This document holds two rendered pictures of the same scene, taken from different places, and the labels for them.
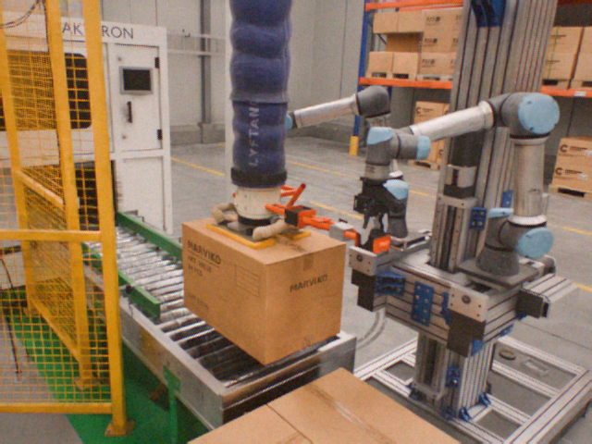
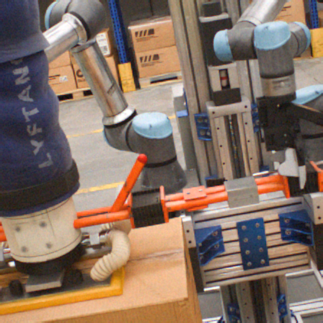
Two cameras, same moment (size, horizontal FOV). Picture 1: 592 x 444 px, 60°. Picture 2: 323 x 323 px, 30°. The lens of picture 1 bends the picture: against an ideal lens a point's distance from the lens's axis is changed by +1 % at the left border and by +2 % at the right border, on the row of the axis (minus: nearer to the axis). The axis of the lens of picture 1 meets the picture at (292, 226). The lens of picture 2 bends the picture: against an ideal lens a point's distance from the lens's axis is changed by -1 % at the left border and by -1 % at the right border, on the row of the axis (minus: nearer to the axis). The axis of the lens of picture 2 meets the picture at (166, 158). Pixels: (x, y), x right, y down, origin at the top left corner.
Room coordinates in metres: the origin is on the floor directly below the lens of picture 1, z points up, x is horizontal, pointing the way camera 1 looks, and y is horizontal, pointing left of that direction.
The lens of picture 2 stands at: (0.85, 0.84, 1.74)
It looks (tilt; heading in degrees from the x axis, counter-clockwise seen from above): 19 degrees down; 314
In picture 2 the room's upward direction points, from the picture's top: 11 degrees counter-clockwise
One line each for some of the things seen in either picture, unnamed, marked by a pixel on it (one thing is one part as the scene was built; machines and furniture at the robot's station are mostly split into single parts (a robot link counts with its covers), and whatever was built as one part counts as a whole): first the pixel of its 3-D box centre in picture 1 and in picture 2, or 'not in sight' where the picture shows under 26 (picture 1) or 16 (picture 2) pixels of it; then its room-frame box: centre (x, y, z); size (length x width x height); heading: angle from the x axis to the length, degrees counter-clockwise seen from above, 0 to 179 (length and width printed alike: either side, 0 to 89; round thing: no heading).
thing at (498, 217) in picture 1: (505, 226); (312, 107); (1.77, -0.77, 1.20); 0.13 x 0.12 x 0.14; 10
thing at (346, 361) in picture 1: (293, 389); not in sight; (1.75, -0.04, 0.48); 0.70 x 0.03 x 0.15; 131
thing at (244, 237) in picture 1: (239, 229); (47, 286); (1.91, 0.21, 1.10); 0.34 x 0.10 x 0.05; 42
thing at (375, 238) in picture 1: (372, 240); (299, 179); (1.53, -0.26, 1.20); 0.08 x 0.07 x 0.05; 42
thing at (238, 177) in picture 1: (259, 173); (29, 180); (1.98, 0.14, 1.32); 0.23 x 0.23 x 0.04
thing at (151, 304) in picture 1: (89, 261); not in sight; (2.72, 1.17, 0.60); 1.60 x 0.10 x 0.09; 41
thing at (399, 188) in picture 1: (394, 196); (152, 136); (2.15, -0.44, 1.20); 0.13 x 0.12 x 0.14; 173
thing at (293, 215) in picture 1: (300, 215); (148, 207); (1.79, -0.03, 1.20); 0.10 x 0.08 x 0.06; 132
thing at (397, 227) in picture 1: (391, 222); (161, 171); (2.14, -0.44, 1.09); 0.15 x 0.15 x 0.10
